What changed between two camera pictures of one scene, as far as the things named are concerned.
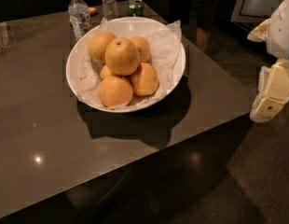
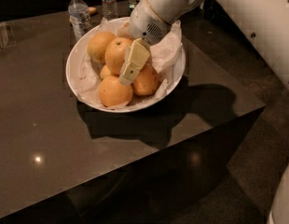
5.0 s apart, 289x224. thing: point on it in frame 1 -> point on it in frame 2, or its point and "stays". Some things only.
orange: x=122 y=57 stays
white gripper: x=282 y=32 -> x=145 y=22
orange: x=145 y=80 stays
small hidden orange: x=104 y=72 stays
